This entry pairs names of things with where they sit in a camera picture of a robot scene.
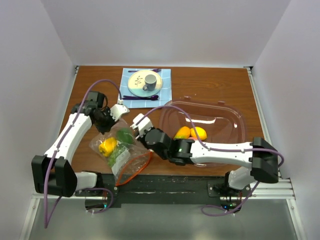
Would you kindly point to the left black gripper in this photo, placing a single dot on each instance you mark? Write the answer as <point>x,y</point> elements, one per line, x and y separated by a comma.
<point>105,129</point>

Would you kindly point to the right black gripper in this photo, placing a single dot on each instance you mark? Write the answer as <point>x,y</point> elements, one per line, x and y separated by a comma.
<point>142,138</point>

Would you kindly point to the fake orange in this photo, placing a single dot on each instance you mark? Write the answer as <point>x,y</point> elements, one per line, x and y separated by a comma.
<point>183,133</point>

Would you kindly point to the clear zip top bag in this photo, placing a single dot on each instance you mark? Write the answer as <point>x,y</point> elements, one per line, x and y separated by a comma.
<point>131,162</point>

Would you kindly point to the fake yellow lemon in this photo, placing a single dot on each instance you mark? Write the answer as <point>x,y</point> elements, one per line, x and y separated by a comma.
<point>196,132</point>

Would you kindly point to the clear pink plastic bowl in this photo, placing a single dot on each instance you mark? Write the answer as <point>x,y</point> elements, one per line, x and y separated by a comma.
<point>223,124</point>

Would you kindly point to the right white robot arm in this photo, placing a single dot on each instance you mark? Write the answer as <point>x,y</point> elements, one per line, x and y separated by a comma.
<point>257,160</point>

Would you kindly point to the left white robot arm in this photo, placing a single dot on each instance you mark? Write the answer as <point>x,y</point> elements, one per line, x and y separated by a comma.
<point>52,172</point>

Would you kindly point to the fake yellow pepper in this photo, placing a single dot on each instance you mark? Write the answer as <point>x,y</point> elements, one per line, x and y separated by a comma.
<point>107,147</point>

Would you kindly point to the fake green broccoli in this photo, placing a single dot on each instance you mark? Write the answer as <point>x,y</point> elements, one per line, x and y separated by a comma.
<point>125,136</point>

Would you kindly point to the fake green grapes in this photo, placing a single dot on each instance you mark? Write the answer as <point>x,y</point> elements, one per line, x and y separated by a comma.
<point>111,159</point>

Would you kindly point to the purple plastic spoon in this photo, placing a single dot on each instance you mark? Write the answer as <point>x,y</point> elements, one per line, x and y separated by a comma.
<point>151,98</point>

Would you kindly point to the cream plate with plant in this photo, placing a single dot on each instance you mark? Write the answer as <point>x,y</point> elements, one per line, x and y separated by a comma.
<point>137,81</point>

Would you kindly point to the grey mug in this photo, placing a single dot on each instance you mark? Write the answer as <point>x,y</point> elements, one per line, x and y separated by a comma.
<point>150,82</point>

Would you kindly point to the purple plastic fork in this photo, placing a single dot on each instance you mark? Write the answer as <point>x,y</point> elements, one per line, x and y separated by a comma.
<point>156,70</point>

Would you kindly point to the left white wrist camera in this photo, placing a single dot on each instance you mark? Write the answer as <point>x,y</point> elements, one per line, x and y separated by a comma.
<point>118,110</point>

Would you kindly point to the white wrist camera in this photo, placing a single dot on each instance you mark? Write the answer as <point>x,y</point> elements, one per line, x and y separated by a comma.
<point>118,110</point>
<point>141,125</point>

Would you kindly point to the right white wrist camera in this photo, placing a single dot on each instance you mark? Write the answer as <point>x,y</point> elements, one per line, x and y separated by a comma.
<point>141,125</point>

